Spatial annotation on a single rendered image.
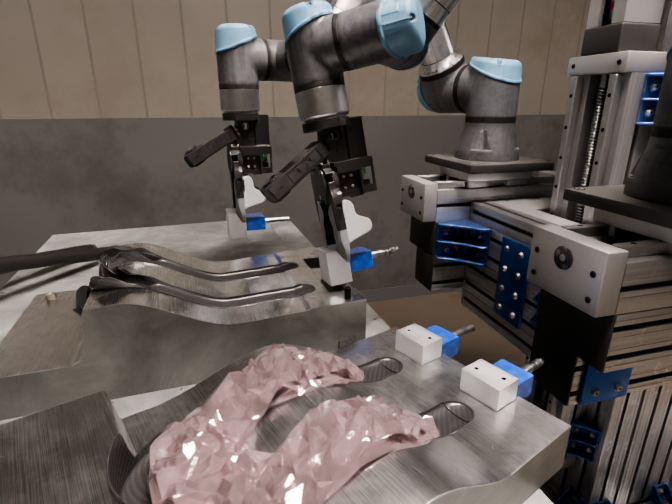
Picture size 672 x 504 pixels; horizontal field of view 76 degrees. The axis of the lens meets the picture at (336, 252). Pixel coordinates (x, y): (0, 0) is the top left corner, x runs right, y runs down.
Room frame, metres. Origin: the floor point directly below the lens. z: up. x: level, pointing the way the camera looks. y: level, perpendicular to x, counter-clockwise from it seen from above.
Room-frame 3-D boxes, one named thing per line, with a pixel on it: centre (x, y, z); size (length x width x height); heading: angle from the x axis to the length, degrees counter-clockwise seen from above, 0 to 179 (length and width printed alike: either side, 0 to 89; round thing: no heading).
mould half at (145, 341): (0.63, 0.23, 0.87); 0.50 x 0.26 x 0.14; 109
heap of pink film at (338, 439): (0.33, 0.04, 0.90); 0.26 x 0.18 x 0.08; 126
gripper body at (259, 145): (0.89, 0.18, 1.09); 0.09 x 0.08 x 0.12; 109
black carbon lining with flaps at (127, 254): (0.63, 0.21, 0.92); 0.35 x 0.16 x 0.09; 109
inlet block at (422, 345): (0.53, -0.15, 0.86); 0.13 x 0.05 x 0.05; 126
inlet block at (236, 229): (0.90, 0.16, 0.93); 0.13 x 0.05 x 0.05; 109
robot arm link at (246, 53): (0.89, 0.18, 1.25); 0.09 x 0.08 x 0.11; 123
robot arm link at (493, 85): (1.10, -0.37, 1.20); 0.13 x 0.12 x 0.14; 33
